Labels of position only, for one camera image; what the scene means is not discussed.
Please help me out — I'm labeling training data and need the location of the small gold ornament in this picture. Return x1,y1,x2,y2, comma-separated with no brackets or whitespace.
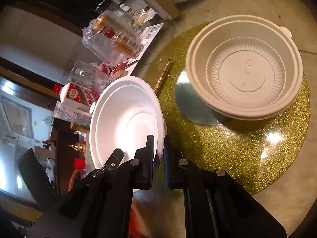
68,143,86,153

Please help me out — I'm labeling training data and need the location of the green round turntable base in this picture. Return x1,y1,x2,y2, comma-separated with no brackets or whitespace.
175,69,228,126

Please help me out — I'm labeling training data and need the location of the red capped white bottle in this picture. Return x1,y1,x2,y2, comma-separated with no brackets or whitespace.
53,82,100,111

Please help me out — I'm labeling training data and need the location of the cream plastic ribbed bowl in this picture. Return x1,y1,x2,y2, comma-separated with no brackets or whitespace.
185,15,303,121

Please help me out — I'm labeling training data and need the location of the gold foil stick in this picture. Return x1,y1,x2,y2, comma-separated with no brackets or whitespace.
153,59,172,95

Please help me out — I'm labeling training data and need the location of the clear plastic bag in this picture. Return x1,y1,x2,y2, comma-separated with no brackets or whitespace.
82,6,145,63

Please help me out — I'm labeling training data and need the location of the gold glitter round placemat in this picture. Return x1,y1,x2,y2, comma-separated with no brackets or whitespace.
144,24,310,194

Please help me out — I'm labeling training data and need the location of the large white foam bowl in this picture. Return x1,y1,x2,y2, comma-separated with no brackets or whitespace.
89,76,167,168

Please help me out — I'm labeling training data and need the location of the clear glass pitcher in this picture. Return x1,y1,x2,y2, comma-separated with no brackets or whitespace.
68,60,112,94

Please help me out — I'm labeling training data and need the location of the white printed paper sheet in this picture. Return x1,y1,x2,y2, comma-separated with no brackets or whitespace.
125,23,164,76

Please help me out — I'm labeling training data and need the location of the amber liquid glass bottle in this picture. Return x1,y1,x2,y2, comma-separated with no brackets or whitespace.
92,11,143,58

